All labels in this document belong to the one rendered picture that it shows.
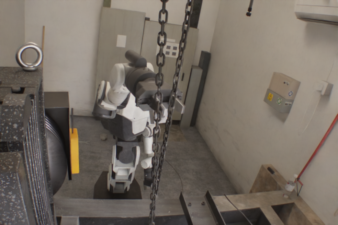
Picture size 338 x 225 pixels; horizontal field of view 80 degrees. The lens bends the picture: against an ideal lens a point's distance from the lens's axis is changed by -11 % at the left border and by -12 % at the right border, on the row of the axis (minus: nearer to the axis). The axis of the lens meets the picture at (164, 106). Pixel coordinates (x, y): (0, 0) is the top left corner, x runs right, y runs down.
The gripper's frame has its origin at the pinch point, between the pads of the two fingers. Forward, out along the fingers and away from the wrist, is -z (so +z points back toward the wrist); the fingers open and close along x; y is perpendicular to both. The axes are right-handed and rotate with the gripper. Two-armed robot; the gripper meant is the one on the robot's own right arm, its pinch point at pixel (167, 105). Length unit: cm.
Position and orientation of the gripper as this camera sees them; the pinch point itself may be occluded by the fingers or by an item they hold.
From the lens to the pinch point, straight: 53.2
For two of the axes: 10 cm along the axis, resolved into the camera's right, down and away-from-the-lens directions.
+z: -4.7, -4.4, 7.6
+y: 1.5, -8.9, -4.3
